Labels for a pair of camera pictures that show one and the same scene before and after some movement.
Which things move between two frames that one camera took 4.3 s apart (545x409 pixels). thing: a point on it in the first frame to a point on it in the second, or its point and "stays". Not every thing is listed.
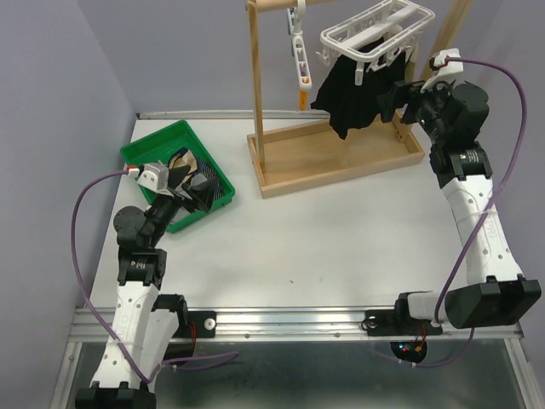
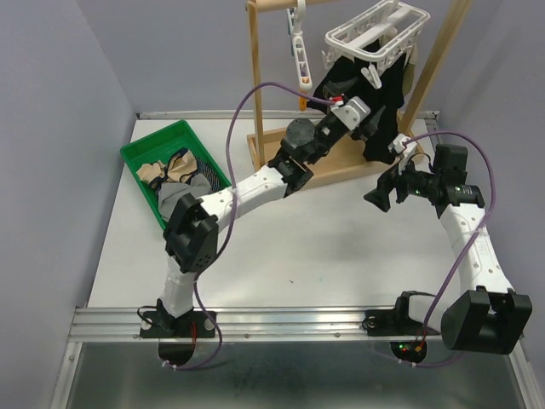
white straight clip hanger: (295, 15) stays
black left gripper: (202, 196) to (367, 126)
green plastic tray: (159, 146) stays
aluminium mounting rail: (289, 324) stays
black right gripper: (403, 93) to (391, 178)
